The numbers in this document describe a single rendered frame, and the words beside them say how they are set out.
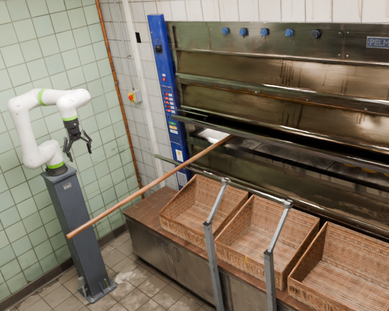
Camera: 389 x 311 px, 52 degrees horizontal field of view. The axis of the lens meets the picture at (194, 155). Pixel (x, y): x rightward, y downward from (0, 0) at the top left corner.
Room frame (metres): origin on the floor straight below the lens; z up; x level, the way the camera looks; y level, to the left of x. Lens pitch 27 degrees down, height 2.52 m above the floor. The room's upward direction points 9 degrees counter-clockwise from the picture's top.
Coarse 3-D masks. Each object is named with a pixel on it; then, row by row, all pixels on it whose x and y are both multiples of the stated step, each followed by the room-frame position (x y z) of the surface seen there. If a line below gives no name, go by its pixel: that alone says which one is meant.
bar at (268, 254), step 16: (208, 176) 2.37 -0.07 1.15; (224, 192) 2.24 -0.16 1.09; (256, 192) 2.07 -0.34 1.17; (288, 208) 1.89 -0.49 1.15; (208, 224) 2.11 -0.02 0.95; (208, 240) 2.10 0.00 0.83; (272, 240) 1.81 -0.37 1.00; (208, 256) 2.12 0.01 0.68; (272, 256) 1.76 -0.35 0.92; (272, 272) 1.75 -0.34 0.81; (272, 288) 1.75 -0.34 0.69; (272, 304) 1.74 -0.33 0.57
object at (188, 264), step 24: (168, 192) 3.19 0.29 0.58; (144, 216) 2.86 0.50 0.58; (144, 240) 2.80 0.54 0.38; (168, 240) 2.55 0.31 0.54; (168, 264) 2.59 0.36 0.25; (192, 264) 2.36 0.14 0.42; (336, 264) 1.97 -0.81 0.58; (192, 288) 2.40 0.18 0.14; (240, 288) 2.00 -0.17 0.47; (264, 288) 1.86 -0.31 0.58; (384, 288) 1.72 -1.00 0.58
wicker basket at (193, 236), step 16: (208, 192) 2.84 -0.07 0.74; (240, 192) 2.61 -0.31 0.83; (192, 208) 2.86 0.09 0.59; (208, 208) 2.80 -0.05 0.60; (224, 208) 2.69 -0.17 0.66; (240, 208) 2.50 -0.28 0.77; (176, 224) 2.51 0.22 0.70; (192, 224) 2.63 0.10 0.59; (224, 224) 2.37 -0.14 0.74; (192, 240) 2.40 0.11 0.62; (224, 240) 2.35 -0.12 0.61
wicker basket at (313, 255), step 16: (320, 240) 2.03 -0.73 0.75; (336, 240) 2.00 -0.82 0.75; (352, 240) 1.93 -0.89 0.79; (368, 240) 1.87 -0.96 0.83; (304, 256) 1.89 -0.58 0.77; (320, 256) 2.02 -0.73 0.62; (336, 256) 1.97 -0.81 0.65; (352, 256) 1.90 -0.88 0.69; (368, 256) 1.84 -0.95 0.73; (384, 256) 1.78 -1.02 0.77; (304, 272) 1.89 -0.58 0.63; (320, 272) 1.91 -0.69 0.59; (336, 272) 1.89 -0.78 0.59; (352, 272) 1.87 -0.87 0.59; (368, 272) 1.81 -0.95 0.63; (384, 272) 1.75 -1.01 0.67; (288, 288) 1.77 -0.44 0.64; (304, 288) 1.69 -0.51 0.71; (320, 288) 1.78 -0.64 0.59; (336, 288) 1.77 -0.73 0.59; (352, 288) 1.74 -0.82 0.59; (368, 288) 1.73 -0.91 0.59; (320, 304) 1.67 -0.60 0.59; (336, 304) 1.55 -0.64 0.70; (352, 304) 1.63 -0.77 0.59; (368, 304) 1.61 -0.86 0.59; (384, 304) 1.60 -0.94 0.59
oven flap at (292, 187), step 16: (208, 160) 2.89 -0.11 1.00; (224, 160) 2.78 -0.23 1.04; (240, 160) 2.67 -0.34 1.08; (240, 176) 2.63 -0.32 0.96; (256, 176) 2.53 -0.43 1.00; (272, 176) 2.44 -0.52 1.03; (288, 176) 2.35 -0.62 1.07; (272, 192) 2.38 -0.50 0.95; (288, 192) 2.31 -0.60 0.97; (304, 192) 2.23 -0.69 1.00; (320, 192) 2.16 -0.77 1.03; (336, 192) 2.09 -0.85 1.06; (320, 208) 2.10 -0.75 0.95; (336, 208) 2.05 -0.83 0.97; (352, 208) 1.99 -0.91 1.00; (368, 208) 1.92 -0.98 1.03; (384, 208) 1.86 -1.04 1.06; (368, 224) 1.87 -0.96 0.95; (384, 224) 1.83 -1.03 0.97
